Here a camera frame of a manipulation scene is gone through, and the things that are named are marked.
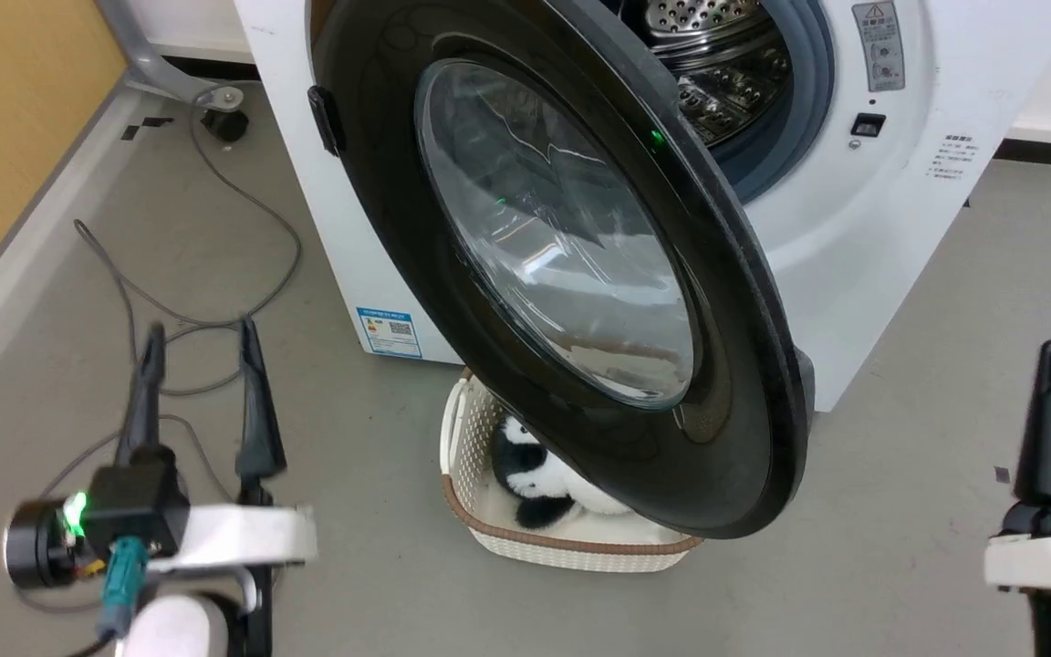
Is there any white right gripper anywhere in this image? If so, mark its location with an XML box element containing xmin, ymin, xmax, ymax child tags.
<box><xmin>984</xmin><ymin>339</ymin><xmax>1051</xmax><ymax>596</ymax></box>

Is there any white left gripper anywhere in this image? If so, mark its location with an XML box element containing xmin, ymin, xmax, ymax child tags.
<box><xmin>115</xmin><ymin>316</ymin><xmax>319</xmax><ymax>576</ymax></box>

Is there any black round glass washer door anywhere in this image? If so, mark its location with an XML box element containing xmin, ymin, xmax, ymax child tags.
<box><xmin>307</xmin><ymin>0</ymin><xmax>810</xmax><ymax>540</ymax></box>

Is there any white front-load washing machine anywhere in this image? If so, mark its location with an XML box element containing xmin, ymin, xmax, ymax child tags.
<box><xmin>234</xmin><ymin>0</ymin><xmax>1051</xmax><ymax>413</ymax></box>

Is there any grey rubber door gasket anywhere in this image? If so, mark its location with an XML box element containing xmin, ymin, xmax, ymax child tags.
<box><xmin>715</xmin><ymin>0</ymin><xmax>837</xmax><ymax>207</ymax></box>

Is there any blue energy label sticker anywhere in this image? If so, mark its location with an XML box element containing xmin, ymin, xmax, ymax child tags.
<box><xmin>356</xmin><ymin>306</ymin><xmax>424</xmax><ymax>360</ymax></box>

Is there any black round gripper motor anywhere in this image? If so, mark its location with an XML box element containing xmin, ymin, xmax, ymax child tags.
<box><xmin>4</xmin><ymin>498</ymin><xmax>87</xmax><ymax>590</ymax></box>

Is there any black and white panda plush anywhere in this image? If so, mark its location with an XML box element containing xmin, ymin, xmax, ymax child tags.
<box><xmin>490</xmin><ymin>414</ymin><xmax>638</xmax><ymax>531</ymax></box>

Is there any grey metal furniture leg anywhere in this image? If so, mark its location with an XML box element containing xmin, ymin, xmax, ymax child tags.
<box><xmin>95</xmin><ymin>0</ymin><xmax>245</xmax><ymax>110</ymax></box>

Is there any yellow wooden panel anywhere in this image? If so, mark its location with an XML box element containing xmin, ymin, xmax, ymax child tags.
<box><xmin>0</xmin><ymin>0</ymin><xmax>130</xmax><ymax>318</ymax></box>

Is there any white woven laundry basket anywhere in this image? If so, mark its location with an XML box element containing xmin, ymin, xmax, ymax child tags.
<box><xmin>439</xmin><ymin>366</ymin><xmax>703</xmax><ymax>574</ymax></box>

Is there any grey warning label sticker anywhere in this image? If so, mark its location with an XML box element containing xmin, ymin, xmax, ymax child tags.
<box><xmin>852</xmin><ymin>0</ymin><xmax>908</xmax><ymax>94</ymax></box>

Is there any stainless steel washer drum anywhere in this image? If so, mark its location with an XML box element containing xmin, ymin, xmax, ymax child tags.
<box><xmin>615</xmin><ymin>0</ymin><xmax>793</xmax><ymax>149</ymax></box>

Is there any teal plug black cable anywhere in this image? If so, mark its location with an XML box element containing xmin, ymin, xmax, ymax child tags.
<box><xmin>60</xmin><ymin>535</ymin><xmax>151</xmax><ymax>657</ymax></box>

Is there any thin grey floor cable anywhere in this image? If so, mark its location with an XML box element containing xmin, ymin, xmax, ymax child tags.
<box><xmin>33</xmin><ymin>80</ymin><xmax>304</xmax><ymax>512</ymax></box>

